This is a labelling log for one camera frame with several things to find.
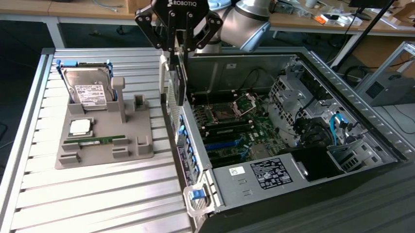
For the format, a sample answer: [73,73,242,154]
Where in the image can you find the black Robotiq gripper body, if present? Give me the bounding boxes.
[150,0,212,32]

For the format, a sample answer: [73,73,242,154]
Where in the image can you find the Nvidia GPU with metal bracket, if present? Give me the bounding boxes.
[166,29,189,107]

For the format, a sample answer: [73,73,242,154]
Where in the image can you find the closed brown cardboard box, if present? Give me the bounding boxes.
[126,0,153,15]

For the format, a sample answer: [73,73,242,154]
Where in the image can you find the hard disk in blue carrier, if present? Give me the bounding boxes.
[54,59,117,111]

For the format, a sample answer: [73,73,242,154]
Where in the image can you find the metal socket cover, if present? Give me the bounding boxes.
[230,92,260,115]

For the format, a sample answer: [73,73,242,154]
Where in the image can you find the CPU socket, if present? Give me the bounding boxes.
[206,103,242,122]

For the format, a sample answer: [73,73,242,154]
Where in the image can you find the wooden desk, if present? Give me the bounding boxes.
[0,0,415,49]

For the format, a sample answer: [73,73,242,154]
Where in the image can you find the grey metal disk bay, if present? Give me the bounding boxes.
[268,60,329,127]

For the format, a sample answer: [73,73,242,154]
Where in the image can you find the white flat box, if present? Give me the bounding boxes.
[322,14,364,27]

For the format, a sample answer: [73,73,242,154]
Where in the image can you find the RAM module with label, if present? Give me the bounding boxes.
[208,126,253,137]

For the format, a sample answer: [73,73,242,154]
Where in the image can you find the black monitor stand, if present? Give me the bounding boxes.
[348,0,372,20]

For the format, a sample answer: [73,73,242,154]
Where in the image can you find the silver CPU chip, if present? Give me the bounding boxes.
[67,118,94,137]

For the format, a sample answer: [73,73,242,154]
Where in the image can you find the green Dell motherboard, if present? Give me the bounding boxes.
[190,92,292,168]

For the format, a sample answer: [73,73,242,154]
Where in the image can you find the long blue expansion slot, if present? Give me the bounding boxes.
[204,138,244,151]

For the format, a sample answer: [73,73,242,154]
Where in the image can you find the green RAM stick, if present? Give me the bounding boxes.
[63,135,126,146]

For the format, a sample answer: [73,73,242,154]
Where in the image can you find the black tripod pole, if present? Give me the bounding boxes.
[329,0,396,72]

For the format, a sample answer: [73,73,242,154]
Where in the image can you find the grey plastic parts rack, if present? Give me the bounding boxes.
[53,77,154,170]

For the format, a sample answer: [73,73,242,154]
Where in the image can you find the silver chipset heatsink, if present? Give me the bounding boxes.
[249,144,272,157]

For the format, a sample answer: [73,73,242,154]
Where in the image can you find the open cardboard box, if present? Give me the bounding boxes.
[390,2,415,25]

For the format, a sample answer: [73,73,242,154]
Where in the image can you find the grey computer tower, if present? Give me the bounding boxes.
[354,70,415,107]

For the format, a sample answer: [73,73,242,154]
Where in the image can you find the black plastic shroud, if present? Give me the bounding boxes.
[289,147,345,183]

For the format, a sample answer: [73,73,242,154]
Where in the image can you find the grey power supply unit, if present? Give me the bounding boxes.
[212,155,312,212]

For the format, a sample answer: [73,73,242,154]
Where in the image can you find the grey perforated drive bay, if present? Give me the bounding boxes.
[325,138,398,173]

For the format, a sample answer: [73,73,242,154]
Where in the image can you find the open black PC case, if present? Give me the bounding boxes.
[158,50,415,233]

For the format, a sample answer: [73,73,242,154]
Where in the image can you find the grey network cable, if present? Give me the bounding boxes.
[91,0,117,12]

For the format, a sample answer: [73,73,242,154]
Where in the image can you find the thin black wire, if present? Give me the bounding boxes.
[241,67,276,94]

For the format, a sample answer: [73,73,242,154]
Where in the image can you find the coiled black cable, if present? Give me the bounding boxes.
[342,66,369,84]

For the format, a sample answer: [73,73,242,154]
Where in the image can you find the black wire bundle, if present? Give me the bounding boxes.
[290,118,336,149]

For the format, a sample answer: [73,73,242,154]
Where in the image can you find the light blue SATA wire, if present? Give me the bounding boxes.
[328,113,348,146]

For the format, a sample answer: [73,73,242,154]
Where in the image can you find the aluminium profile frame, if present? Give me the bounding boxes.
[372,41,415,73]

